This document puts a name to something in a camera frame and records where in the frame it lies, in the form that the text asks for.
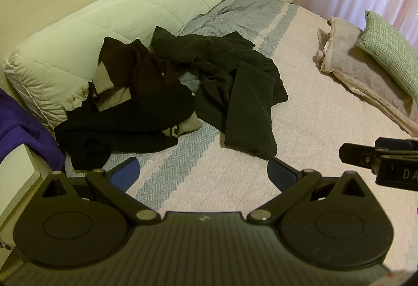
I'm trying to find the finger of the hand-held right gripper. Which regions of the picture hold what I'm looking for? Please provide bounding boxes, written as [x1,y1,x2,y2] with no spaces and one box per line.
[339,142,382,176]

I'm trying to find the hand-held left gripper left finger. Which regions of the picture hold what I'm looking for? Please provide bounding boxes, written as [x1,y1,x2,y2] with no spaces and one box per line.
[41,157,161,225]

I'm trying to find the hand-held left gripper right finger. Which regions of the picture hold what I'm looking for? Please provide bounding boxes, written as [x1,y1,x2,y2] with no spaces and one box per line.
[247,157,368,226]

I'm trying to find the dark green pants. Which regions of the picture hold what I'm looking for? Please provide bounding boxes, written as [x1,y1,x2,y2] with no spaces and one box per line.
[152,26,288,160]

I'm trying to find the black and grey garment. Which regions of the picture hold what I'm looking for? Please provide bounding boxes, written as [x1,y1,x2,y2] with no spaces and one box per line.
[54,82,203,171]

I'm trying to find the bed with pink striped bedspread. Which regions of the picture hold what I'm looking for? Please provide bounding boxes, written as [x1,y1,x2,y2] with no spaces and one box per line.
[62,0,418,273]

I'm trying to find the beige crumpled garment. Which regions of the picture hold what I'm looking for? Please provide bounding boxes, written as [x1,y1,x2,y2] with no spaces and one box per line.
[316,16,418,138]

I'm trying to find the white nightstand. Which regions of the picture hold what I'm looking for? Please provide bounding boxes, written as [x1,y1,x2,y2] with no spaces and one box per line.
[0,142,41,250]

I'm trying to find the purple cloth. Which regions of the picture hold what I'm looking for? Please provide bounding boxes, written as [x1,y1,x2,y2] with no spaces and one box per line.
[0,88,66,172]

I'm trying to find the brown and tan garment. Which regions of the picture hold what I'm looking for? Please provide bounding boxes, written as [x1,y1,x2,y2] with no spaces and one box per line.
[94,36,183,112]

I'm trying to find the green checked pillow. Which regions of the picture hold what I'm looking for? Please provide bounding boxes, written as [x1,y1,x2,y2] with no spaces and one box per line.
[355,11,418,99]

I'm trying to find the white quilted duvet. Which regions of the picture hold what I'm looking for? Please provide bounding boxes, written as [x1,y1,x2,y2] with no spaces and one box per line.
[3,0,252,133]

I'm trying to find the grey blue crumpled sheet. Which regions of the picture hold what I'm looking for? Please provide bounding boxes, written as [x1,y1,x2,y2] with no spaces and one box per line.
[178,0,288,45]

